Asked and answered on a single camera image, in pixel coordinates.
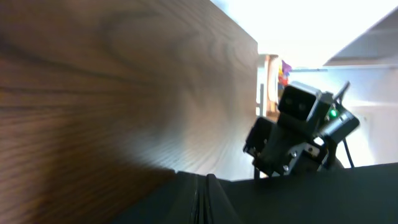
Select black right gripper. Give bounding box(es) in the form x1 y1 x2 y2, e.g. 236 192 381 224
243 117 330 177

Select dark green gift box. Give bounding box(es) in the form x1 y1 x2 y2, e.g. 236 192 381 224
114 164 397 224

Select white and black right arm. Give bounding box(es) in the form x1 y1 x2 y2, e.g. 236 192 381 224
243 108 359 179

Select colourful background shelf items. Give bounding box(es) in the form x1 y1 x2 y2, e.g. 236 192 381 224
255 53 293 121

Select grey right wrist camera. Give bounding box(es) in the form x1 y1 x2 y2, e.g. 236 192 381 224
277 82 333 138

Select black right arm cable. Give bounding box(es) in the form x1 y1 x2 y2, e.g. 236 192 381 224
332 80 355 169

